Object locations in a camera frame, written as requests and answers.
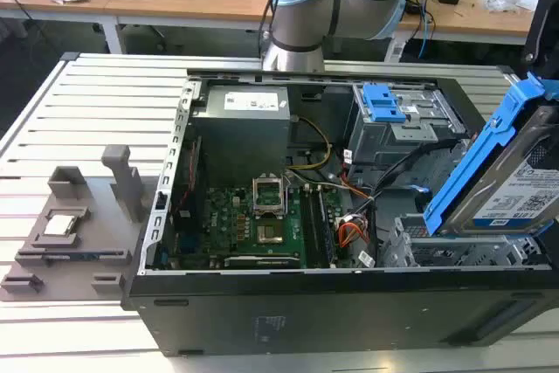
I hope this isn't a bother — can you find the hard disk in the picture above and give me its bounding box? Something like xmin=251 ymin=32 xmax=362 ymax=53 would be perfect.
xmin=422 ymin=70 xmax=559 ymax=238

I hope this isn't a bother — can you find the coloured disk power wire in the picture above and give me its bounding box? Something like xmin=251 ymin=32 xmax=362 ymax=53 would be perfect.
xmin=335 ymin=180 xmax=379 ymax=256

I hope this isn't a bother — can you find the metal disk bay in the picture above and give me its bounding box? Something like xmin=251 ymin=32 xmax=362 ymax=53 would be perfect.
xmin=377 ymin=211 xmax=549 ymax=270

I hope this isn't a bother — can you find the black RAM slot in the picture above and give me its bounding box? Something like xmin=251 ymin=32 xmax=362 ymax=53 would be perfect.
xmin=316 ymin=184 xmax=337 ymax=267
xmin=302 ymin=187 xmax=324 ymax=268

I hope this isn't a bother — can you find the blue drive latch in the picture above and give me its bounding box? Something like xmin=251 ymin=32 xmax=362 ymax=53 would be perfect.
xmin=361 ymin=83 xmax=407 ymax=123

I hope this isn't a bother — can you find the metal drive cage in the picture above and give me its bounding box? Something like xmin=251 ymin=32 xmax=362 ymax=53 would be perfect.
xmin=344 ymin=82 xmax=475 ymax=171

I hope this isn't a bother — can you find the metal socket cover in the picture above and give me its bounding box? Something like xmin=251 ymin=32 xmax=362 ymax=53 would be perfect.
xmin=252 ymin=175 xmax=289 ymax=219

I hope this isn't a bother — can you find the grey power supply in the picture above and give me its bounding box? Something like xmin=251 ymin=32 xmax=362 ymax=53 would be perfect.
xmin=191 ymin=83 xmax=293 ymax=182

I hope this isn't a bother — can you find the CPU socket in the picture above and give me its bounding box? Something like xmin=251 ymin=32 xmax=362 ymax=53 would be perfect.
xmin=255 ymin=222 xmax=285 ymax=246

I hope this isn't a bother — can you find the green motherboard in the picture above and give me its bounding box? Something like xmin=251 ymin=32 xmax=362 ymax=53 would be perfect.
xmin=172 ymin=167 xmax=350 ymax=272

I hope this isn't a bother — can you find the black PC case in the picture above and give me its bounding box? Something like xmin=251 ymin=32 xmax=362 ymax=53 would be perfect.
xmin=120 ymin=65 xmax=559 ymax=359

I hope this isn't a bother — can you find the wooden desk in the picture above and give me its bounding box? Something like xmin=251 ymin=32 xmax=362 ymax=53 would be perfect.
xmin=0 ymin=0 xmax=559 ymax=58

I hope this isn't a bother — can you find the RAM stick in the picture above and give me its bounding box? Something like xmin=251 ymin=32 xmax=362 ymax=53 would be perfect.
xmin=41 ymin=250 xmax=128 ymax=262

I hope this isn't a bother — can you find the silver CPU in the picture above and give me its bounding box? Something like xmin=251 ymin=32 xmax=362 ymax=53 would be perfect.
xmin=43 ymin=214 xmax=76 ymax=236

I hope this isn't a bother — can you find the grey parts rack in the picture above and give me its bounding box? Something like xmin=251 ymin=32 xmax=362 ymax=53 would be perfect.
xmin=0 ymin=144 xmax=148 ymax=303

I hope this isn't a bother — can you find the blue cable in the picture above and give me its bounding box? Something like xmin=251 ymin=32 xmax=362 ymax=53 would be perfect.
xmin=417 ymin=0 xmax=438 ymax=59

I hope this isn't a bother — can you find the black flat disk wire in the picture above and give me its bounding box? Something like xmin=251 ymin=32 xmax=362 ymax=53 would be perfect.
xmin=370 ymin=139 xmax=473 ymax=206

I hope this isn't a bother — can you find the yellow black supply wire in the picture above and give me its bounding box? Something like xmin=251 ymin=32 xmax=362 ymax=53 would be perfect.
xmin=287 ymin=114 xmax=334 ymax=172

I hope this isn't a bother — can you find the black cable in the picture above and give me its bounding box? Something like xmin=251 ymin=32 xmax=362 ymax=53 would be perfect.
xmin=257 ymin=0 xmax=292 ymax=59

